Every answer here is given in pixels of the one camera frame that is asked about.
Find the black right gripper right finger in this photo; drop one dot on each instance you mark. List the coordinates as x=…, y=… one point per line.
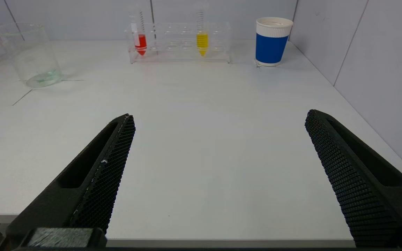
x=361, y=181

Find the test tube with yellow pigment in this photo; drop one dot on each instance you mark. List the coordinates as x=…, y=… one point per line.
x=202, y=41

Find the red pigment tube white label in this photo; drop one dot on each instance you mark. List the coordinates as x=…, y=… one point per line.
x=141, y=43

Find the clear glass beaker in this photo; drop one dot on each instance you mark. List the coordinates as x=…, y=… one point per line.
x=42, y=78

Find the blue white paper cup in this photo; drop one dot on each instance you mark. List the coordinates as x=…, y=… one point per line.
x=270, y=46

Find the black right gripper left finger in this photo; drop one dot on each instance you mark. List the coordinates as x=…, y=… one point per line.
x=92, y=181

